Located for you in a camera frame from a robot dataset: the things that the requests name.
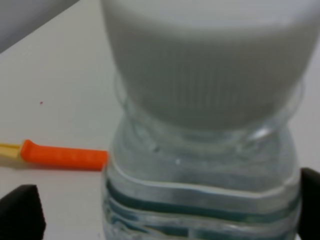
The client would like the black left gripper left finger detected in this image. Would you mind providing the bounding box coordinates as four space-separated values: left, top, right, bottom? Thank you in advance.
0 184 47 240

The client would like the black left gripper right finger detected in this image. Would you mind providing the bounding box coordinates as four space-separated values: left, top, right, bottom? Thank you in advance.
298 168 320 240

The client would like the water bottle green label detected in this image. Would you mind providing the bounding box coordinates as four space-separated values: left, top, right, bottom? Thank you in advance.
101 0 320 240

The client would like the yellow spatula orange handle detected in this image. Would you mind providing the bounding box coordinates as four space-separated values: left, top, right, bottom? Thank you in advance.
0 139 109 171

